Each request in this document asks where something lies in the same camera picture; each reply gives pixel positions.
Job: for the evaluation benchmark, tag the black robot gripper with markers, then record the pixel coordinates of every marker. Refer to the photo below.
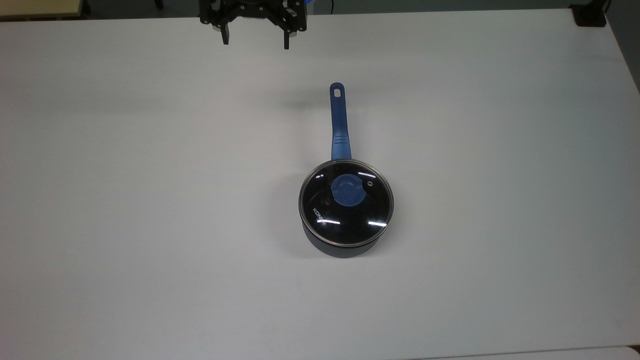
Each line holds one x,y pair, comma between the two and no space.
252,7

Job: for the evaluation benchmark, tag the glass lid with blue knob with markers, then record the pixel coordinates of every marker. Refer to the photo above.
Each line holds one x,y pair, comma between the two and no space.
345,191

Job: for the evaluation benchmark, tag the light wooden table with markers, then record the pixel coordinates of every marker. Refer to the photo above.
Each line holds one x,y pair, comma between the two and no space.
35,7

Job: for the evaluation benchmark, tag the black pole clamp base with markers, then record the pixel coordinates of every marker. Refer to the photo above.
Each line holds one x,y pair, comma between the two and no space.
590,16

